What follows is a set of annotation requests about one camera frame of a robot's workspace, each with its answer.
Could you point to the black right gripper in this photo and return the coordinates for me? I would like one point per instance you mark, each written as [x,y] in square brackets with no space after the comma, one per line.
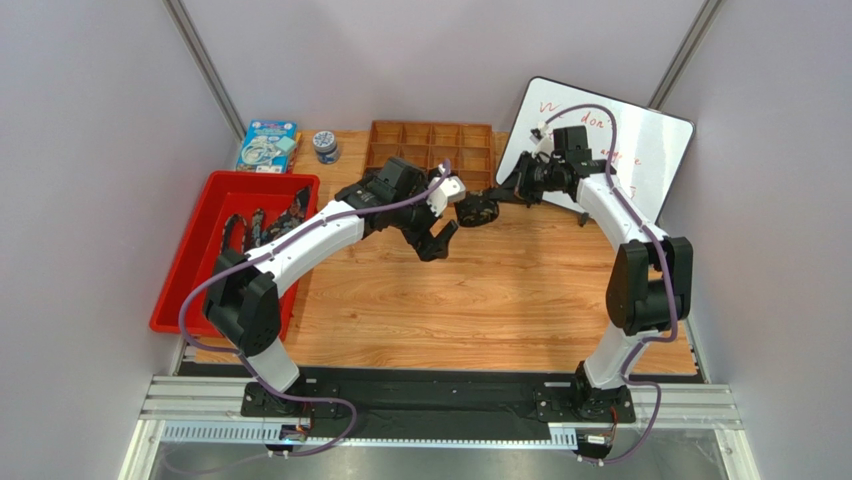
[509,191]

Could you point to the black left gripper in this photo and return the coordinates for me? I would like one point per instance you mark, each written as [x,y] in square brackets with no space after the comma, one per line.
[421,232]

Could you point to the black floral necktie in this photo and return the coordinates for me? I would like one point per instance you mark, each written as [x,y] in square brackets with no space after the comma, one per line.
[476,209]

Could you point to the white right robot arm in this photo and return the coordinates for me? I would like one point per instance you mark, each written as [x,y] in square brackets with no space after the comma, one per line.
[649,289]

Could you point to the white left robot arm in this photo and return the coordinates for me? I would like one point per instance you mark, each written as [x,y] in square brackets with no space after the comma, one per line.
[242,298]

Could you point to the wooden compartment organizer box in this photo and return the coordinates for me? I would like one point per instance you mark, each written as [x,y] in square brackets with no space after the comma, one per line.
[469,148]

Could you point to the blue floral necktie in tray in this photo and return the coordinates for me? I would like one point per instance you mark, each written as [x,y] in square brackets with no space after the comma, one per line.
[258,232]

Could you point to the small blue white jar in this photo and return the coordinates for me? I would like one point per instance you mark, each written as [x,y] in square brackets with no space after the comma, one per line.
[326,147]

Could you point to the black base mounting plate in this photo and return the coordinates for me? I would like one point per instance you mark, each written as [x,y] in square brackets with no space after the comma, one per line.
[405,404]

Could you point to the whiteboard with red writing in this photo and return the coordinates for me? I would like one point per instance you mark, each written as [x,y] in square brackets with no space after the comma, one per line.
[649,149]

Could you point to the blue picture box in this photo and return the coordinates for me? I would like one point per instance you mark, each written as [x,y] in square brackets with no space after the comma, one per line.
[269,147]

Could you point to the red plastic tray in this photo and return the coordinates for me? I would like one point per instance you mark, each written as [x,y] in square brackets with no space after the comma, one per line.
[225,193]

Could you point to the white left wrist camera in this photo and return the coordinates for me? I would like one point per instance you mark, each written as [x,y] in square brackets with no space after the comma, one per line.
[444,192]

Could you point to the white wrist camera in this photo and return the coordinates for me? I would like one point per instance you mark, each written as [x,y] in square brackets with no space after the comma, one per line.
[542,136]
[444,192]

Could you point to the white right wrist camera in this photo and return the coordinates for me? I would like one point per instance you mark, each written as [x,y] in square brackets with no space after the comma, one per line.
[542,136]

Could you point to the aluminium frame rail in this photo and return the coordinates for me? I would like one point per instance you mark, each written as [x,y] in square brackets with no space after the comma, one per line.
[207,408]

